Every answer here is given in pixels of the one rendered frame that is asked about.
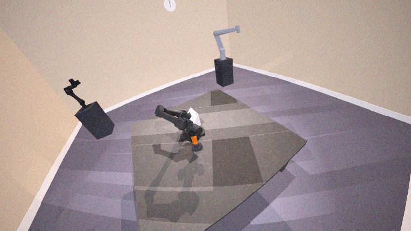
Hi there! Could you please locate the orange tapered cylinder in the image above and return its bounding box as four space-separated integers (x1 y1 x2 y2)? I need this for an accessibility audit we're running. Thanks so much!
191 136 198 144

